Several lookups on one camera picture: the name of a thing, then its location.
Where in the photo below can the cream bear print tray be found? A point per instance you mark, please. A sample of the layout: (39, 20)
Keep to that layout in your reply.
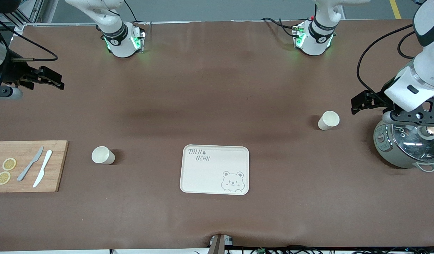
(210, 176)

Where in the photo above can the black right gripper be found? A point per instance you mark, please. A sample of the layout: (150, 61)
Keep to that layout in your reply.
(13, 73)

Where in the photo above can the grey plastic knife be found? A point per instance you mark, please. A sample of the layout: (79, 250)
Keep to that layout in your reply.
(28, 166)

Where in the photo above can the lemon slice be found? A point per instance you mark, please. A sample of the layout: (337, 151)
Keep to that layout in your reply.
(9, 164)
(3, 178)

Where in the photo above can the wooden cutting board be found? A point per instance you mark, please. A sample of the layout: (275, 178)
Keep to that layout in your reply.
(58, 165)

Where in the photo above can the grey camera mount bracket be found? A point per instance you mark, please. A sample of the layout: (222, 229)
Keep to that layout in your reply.
(218, 244)

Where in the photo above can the white IKEA cup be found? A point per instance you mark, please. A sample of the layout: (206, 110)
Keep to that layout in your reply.
(329, 120)
(102, 155)

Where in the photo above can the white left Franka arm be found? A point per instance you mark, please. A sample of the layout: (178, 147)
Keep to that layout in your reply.
(315, 42)

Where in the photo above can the aluminium frame profile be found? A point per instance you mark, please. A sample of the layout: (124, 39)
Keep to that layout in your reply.
(30, 14)

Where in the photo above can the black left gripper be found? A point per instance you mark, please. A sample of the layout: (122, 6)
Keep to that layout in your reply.
(378, 98)

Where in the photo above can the white plastic knife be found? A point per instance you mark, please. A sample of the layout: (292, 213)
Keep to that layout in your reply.
(43, 169)

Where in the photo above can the glass pot lid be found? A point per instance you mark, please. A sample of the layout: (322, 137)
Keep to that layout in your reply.
(414, 148)

